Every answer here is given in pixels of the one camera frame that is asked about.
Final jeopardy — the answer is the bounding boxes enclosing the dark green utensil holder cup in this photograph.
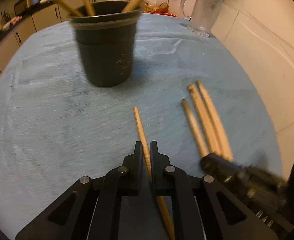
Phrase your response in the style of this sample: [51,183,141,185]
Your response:
[70,1,142,87]

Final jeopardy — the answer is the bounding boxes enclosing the red plastic basket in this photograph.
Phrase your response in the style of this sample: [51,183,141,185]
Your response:
[153,12,178,18]

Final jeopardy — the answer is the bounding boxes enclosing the plastic bags on counter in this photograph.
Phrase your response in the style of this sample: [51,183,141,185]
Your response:
[144,0,169,14]

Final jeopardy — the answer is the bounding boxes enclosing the light blue table cloth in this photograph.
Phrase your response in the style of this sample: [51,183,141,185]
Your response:
[0,14,282,239]

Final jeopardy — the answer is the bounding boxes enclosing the clear glass mug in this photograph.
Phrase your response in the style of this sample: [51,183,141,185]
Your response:
[180,0,223,37]

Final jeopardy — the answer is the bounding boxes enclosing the wooden chopstick on table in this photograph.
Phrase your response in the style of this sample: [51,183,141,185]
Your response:
[182,99,209,158]

